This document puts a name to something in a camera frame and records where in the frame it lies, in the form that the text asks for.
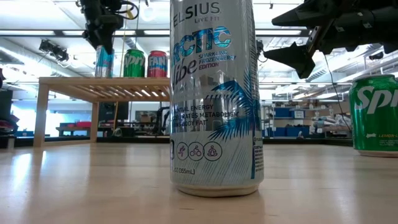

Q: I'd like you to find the red and black bench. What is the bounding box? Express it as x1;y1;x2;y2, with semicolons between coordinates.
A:
55;121;94;137

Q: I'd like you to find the silver Celsius Arctic Vibe can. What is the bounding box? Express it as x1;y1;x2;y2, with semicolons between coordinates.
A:
169;0;266;198

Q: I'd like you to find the thin hanging cable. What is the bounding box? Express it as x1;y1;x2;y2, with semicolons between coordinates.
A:
323;53;354;133

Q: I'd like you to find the wooden slatted shelf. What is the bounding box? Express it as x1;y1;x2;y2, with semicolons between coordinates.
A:
33;76;171;147

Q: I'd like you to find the green Sprite can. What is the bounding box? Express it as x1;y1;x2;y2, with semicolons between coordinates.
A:
123;49;146;78
348;73;398;158

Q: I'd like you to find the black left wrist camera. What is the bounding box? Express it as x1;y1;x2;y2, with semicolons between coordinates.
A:
99;14;124;32

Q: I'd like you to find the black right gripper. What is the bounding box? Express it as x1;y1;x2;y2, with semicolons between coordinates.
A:
263;0;386;80

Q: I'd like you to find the black overhead camera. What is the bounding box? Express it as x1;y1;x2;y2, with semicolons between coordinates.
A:
256;39;269;63

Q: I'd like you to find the red Fanta can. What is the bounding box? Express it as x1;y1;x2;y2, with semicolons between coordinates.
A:
147;50;169;78

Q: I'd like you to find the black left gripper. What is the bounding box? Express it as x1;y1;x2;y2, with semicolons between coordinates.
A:
79;0;123;56

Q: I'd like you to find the metal storage rack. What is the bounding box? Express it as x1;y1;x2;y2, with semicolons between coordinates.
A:
262;98;354;139

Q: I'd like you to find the black monitor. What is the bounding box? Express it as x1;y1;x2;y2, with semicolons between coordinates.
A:
98;101;130;123

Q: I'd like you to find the black ceiling-mounted device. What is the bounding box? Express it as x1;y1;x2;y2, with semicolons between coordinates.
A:
368;51;385;62
38;39;70;63

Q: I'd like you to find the white hanging ring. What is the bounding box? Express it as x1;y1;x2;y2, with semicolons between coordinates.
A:
139;2;158;22

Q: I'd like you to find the blue silver Red Bull can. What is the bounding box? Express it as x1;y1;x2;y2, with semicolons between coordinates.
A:
95;45;115;78

